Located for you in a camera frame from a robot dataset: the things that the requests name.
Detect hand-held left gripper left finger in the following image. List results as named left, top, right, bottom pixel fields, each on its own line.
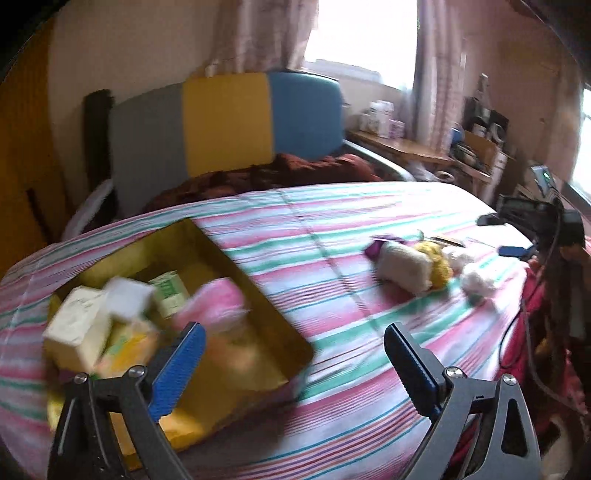
left=46, top=322, right=206, bottom=480

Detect white bed rail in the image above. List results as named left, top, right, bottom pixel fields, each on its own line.
left=344, top=138, right=416, bottom=182
left=62, top=180, right=116, bottom=241

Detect black rolled mat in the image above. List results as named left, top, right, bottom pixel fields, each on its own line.
left=83, top=90, right=116, bottom=185

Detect white boxes on desk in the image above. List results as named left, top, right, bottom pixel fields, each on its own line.
left=360, top=100, right=396, bottom=138

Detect green white carton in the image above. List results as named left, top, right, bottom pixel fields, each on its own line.
left=148, top=271, right=191, bottom=319

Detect bright window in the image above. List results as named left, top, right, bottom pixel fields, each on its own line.
left=305, top=0, right=419, bottom=88

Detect pink soft pack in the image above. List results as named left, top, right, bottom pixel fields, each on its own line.
left=173, top=278, right=252, bottom=333

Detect white bundle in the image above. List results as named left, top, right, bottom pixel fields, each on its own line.
left=376, top=242, right=433, bottom=295

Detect wooden wardrobe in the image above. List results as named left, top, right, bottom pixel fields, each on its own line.
left=0, top=28, right=70, bottom=273

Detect wooden desk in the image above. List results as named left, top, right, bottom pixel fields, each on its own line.
left=346, top=129, right=492, bottom=185

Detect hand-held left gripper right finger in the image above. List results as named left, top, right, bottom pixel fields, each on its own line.
left=384, top=323, right=541, bottom=480

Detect patterned curtain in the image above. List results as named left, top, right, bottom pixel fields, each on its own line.
left=208, top=0, right=319, bottom=75
left=402, top=0, right=467, bottom=153

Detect purple item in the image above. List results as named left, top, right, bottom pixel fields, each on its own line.
left=365, top=235, right=394, bottom=260

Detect yellow mesh bundle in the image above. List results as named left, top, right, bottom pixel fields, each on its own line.
left=413, top=242, right=454, bottom=290

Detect striped bed sheet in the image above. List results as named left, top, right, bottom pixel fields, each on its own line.
left=0, top=181, right=529, bottom=480

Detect red clothing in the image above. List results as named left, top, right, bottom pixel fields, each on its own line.
left=501, top=258, right=591, bottom=416

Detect grey yellow blue headboard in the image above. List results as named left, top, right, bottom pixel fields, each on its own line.
left=108, top=69, right=347, bottom=217

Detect maroon blanket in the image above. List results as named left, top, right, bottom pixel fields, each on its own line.
left=143, top=152, right=384, bottom=213

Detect cream carton box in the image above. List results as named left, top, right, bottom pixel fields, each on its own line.
left=44, top=285, right=112, bottom=370

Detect white cube box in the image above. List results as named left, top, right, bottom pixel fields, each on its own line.
left=102, top=276, right=154, bottom=320

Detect small white ball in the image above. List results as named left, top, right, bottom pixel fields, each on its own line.
left=443, top=247, right=477, bottom=271

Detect black cable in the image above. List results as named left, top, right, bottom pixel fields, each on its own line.
left=499, top=258, right=561, bottom=407

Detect cluttered shelf unit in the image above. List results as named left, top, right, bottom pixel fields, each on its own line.
left=450, top=74, right=519, bottom=185

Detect yellow green packet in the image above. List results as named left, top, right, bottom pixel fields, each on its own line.
left=95, top=320, right=160, bottom=377

